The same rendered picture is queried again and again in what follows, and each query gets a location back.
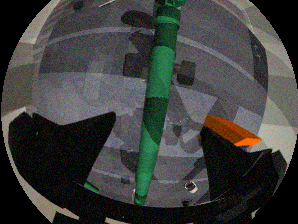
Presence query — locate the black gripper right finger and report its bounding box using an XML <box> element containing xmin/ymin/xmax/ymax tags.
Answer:
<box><xmin>200</xmin><ymin>127</ymin><xmax>273</xmax><ymax>201</ymax></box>

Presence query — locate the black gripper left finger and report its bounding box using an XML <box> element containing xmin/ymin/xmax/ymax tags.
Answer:
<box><xmin>32</xmin><ymin>112</ymin><xmax>116</xmax><ymax>186</ymax></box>

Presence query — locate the grey cylindrical post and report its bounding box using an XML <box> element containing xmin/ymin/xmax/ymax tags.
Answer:
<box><xmin>152</xmin><ymin>2</ymin><xmax>161</xmax><ymax>31</ymax></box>

